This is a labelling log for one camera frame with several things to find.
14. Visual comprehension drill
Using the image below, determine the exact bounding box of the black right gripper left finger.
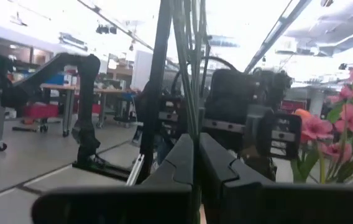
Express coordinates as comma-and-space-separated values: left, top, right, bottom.
30, 134, 195, 224

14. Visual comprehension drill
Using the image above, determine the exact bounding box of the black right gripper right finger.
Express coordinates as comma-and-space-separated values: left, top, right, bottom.
199, 133, 353, 224

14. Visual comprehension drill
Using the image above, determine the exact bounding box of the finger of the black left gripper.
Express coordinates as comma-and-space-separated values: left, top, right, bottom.
271, 112, 303, 160
158, 95, 182, 139

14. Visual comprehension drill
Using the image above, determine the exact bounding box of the pink blossom spray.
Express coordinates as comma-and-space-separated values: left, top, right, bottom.
290, 63, 353, 184

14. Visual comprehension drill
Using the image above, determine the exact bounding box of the red blossom spray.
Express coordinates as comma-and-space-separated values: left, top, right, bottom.
170, 0, 211, 224

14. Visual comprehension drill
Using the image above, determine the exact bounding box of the orange tulip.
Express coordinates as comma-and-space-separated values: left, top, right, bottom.
293, 108, 313, 125

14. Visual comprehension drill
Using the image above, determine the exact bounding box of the wooden-top background table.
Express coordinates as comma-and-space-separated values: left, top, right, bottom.
94, 88, 134, 129
39, 83, 80, 138

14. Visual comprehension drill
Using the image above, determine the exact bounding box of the red bin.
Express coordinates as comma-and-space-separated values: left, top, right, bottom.
22, 104, 60, 119

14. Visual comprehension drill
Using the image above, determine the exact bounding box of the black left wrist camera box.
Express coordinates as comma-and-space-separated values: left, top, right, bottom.
210, 68, 257, 108

